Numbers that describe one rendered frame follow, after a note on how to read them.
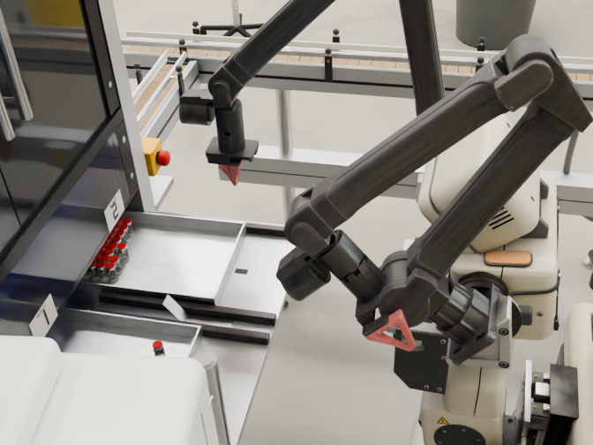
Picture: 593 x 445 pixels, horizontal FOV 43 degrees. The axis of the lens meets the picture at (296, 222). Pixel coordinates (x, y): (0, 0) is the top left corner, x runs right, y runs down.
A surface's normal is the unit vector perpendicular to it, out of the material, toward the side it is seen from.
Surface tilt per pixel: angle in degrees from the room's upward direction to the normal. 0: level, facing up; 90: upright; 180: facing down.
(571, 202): 90
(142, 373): 0
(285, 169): 90
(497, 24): 95
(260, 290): 0
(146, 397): 0
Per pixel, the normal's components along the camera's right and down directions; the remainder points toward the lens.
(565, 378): -0.04, -0.77
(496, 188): -0.18, 0.48
